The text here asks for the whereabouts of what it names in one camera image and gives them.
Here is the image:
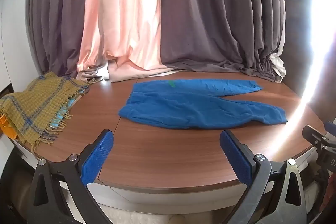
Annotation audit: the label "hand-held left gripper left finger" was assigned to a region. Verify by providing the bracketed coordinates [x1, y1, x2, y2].
[28, 130, 114, 224]

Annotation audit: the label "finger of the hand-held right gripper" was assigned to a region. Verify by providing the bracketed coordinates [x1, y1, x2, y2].
[302, 124, 328, 148]
[325, 120, 336, 135]

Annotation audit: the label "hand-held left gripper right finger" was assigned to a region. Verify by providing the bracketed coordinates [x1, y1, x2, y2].
[220, 130, 305, 224]

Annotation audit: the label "blue pants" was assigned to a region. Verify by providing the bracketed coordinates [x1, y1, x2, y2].
[118, 79, 288, 130]

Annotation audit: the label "light blue cloth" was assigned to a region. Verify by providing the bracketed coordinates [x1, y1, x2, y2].
[50, 97, 82, 131]

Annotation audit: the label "white sheer curtain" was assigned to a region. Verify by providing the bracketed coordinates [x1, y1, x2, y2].
[270, 36, 286, 81]

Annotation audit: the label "yellow plaid fringed scarf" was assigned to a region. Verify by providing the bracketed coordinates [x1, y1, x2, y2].
[0, 72, 91, 153]

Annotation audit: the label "orange plastic box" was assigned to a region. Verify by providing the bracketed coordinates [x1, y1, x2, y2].
[0, 114, 13, 140]

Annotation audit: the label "grey curtain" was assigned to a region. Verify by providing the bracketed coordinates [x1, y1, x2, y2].
[157, 0, 286, 83]
[28, 0, 98, 80]

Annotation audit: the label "pink curtain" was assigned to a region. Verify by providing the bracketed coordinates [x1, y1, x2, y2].
[76, 0, 170, 83]

